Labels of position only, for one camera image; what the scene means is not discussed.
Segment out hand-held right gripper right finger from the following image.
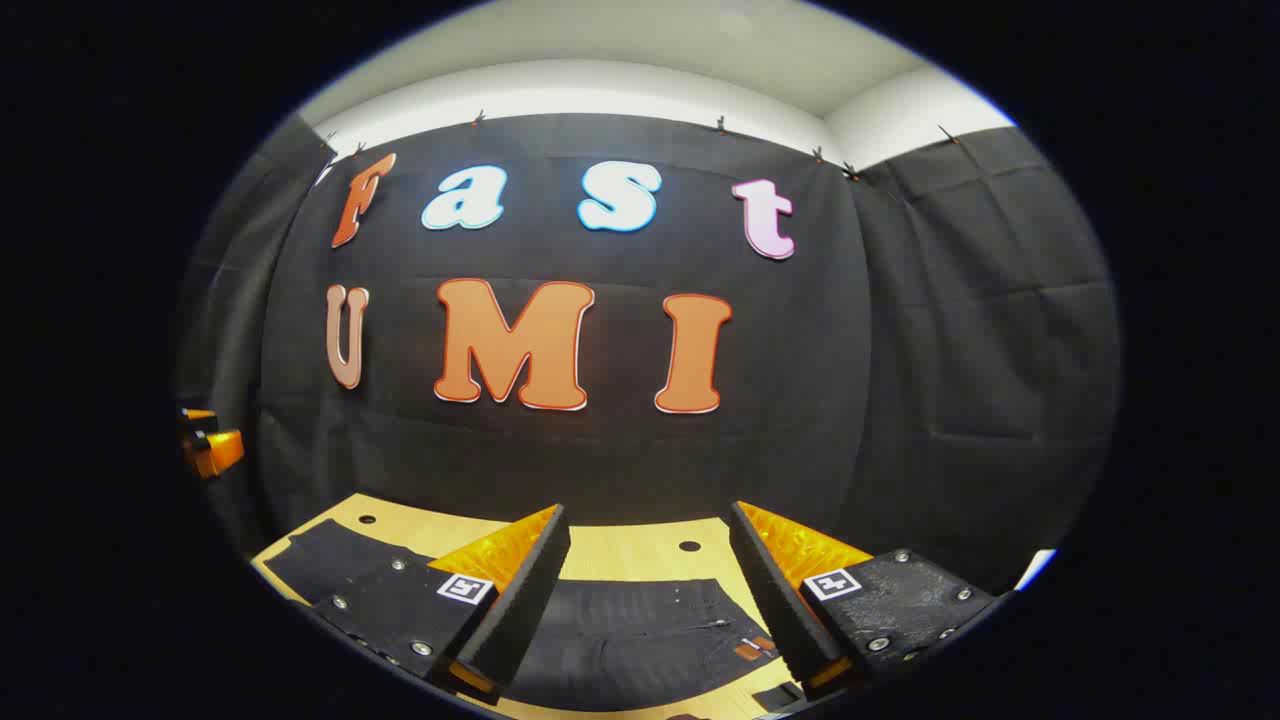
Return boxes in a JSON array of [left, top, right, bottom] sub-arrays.
[[728, 500, 1001, 697]]

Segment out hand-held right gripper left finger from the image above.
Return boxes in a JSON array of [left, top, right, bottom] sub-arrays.
[[308, 503, 572, 703]]

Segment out dark blue jeans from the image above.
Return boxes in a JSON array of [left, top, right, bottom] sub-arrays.
[[262, 518, 807, 715]]

